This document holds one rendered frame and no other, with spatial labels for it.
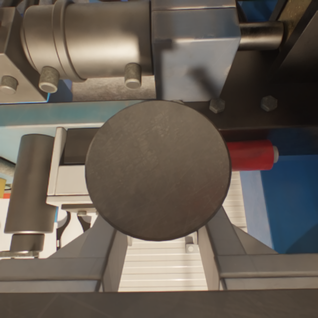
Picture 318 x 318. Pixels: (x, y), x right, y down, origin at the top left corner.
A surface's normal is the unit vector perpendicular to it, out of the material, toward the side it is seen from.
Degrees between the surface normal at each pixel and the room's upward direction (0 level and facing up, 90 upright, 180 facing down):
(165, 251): 90
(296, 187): 90
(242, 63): 90
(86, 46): 41
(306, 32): 0
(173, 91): 0
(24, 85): 0
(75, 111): 90
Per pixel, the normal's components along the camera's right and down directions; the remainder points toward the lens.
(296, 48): 0.02, 0.95
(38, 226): 0.73, -0.23
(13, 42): 1.00, -0.03
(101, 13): -0.03, -0.25
